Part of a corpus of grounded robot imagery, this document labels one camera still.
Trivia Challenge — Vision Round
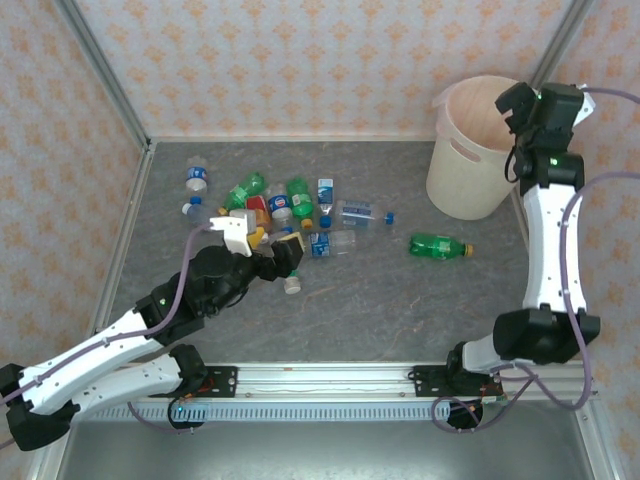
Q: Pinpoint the translucent pink bin liner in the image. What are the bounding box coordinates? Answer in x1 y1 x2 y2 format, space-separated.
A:
432 75 521 151

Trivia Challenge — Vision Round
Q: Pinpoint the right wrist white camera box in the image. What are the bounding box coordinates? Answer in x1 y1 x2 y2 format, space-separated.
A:
573 89 597 127

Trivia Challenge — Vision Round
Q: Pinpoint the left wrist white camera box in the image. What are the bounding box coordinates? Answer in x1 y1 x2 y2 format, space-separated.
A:
208 209 258 258

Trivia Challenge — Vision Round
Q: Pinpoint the grey slotted cable duct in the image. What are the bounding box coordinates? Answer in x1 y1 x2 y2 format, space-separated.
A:
73 402 454 422

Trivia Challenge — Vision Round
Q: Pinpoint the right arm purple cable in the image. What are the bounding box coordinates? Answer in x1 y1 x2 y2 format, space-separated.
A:
432 87 640 434

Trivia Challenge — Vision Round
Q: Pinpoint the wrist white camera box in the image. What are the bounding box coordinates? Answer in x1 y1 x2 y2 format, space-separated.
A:
573 89 597 127
208 209 258 258

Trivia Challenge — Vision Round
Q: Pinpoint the orange bottle red label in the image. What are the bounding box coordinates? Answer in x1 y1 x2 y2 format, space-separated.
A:
245 195 274 234

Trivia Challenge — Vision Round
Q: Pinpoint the clear bottle blue label white cap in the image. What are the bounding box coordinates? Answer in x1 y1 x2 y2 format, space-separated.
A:
302 229 358 259

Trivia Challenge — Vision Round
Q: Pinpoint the black round cable port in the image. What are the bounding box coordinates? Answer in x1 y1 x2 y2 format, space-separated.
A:
446 398 485 434
167 398 207 431

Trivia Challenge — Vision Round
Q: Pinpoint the aluminium table edge rail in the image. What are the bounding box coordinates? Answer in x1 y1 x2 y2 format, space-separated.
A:
79 142 157 362
148 133 441 144

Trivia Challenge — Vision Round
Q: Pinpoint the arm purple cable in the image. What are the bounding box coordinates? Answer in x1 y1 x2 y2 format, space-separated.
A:
0 223 221 447
432 87 640 434

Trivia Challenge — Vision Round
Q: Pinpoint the Pepsi bottle blue cap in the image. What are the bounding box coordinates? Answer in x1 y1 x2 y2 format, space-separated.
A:
266 183 296 237

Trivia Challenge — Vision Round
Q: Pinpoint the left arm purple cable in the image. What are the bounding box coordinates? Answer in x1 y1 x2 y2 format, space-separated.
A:
0 223 221 447

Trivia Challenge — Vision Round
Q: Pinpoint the clear bottle dark blue label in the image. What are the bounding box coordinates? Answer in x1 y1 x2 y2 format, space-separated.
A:
185 155 210 206

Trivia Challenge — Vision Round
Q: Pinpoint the clear bottle green neck ring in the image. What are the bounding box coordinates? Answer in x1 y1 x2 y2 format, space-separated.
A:
262 238 304 296

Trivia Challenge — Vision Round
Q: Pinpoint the clear bottle light blue label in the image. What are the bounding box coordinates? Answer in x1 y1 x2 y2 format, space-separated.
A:
316 178 336 230

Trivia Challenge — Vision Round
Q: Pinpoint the aluminium frame post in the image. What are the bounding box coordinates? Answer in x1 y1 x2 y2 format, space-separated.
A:
528 0 597 91
52 0 153 151

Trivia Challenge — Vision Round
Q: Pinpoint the cream plastic bin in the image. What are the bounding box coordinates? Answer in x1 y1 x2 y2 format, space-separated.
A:
425 75 526 221

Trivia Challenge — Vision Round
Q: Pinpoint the green bottle yellow cap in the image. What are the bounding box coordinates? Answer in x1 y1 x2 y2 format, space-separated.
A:
409 232 475 262
216 171 267 217
285 176 315 231

